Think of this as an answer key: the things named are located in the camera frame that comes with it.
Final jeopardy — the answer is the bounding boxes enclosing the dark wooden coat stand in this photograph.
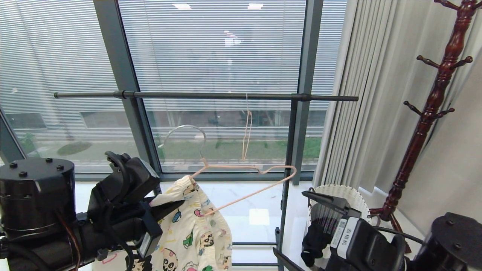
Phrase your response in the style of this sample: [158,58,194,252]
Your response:
[369,0,482,253]

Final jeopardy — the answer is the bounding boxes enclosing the window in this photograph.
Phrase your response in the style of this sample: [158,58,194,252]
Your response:
[0,0,347,185]

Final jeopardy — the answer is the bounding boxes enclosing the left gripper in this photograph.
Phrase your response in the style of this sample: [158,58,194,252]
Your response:
[81,199,185,260]

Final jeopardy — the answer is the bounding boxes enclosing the pink clothes hanger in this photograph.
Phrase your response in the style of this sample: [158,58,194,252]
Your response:
[158,125,297,217]
[241,93,253,161]

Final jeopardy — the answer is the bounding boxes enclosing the black garment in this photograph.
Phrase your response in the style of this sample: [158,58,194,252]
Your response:
[300,224,334,268]

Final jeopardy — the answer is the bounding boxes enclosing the black cable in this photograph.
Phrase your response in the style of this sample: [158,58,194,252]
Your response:
[371,225,426,245]

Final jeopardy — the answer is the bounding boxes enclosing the black clothes rack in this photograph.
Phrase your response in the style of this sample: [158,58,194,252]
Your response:
[54,90,359,271]

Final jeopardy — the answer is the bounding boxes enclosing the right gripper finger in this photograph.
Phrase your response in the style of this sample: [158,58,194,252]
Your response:
[273,248,306,271]
[301,190,362,219]

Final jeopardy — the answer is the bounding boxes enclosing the beige curtain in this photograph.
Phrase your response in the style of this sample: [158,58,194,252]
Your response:
[313,0,482,226]

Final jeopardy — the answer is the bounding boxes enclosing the cream printed garment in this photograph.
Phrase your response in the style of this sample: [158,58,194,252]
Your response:
[92,175,233,271]

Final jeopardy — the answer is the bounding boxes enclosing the white laundry basket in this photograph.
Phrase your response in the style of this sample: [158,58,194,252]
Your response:
[303,184,371,241]

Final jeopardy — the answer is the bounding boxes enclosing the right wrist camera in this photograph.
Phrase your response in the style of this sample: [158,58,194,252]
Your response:
[326,216,406,271]

